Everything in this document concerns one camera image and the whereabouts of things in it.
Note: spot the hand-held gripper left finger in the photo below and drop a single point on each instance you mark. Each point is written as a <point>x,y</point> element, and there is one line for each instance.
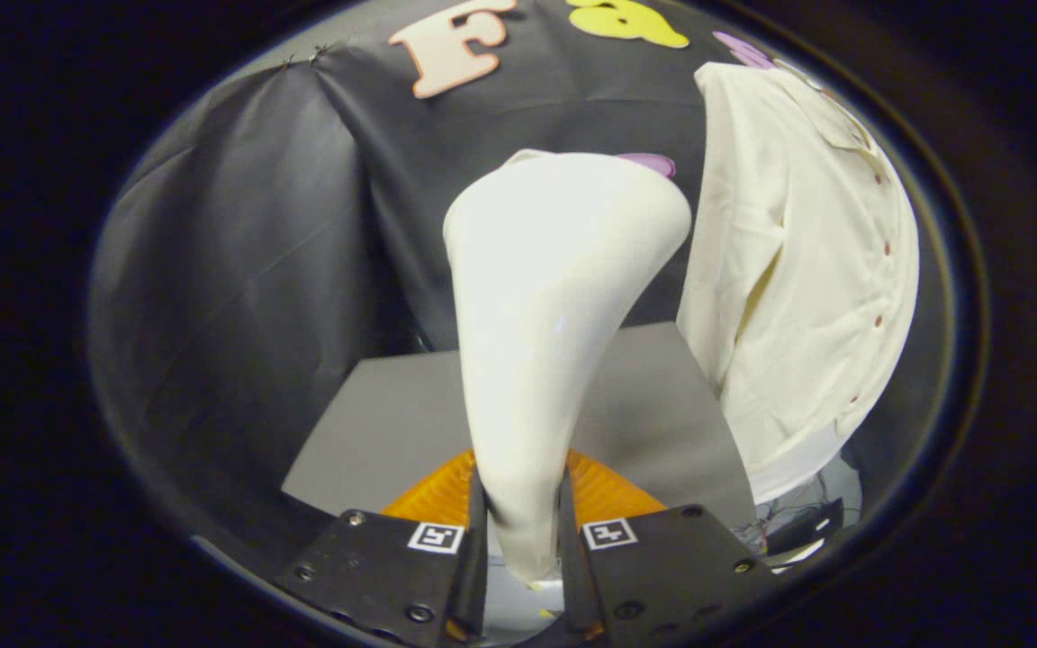
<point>478,576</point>

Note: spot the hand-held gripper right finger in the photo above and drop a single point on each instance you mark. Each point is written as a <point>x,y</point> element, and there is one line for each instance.
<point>570,567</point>

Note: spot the white garment steamer nozzle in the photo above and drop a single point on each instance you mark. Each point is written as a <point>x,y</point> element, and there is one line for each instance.
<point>545,315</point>

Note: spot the cream button shirt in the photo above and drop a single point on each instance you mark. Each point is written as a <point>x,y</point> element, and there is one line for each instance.
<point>798,270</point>

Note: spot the grey drawer cabinet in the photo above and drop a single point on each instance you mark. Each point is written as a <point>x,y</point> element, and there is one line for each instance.
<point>392,432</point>

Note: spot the black backdrop cloth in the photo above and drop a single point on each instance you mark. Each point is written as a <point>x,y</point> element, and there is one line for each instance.
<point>257,270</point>

